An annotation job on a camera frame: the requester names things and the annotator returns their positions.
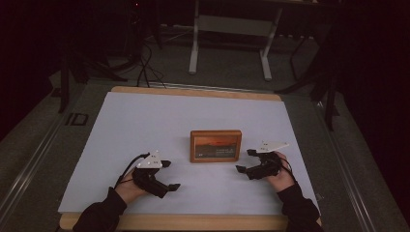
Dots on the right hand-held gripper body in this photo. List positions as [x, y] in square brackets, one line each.
[266, 167]

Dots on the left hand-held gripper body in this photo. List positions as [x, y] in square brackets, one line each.
[146, 179]

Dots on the wooden photo frame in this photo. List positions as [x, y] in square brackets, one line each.
[215, 146]

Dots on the person's left hand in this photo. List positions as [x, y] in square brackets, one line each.
[129, 192]

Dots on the person's right hand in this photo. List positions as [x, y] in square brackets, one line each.
[284, 182]

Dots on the white table mat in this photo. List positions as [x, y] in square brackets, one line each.
[145, 122]

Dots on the black metal stand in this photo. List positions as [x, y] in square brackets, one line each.
[329, 96]
[64, 83]

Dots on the metal floor rail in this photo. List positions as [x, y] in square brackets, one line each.
[29, 167]
[348, 167]

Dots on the black rectangular floor bracket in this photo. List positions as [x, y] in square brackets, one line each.
[77, 119]

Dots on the white metal stand frame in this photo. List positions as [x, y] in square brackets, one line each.
[193, 48]

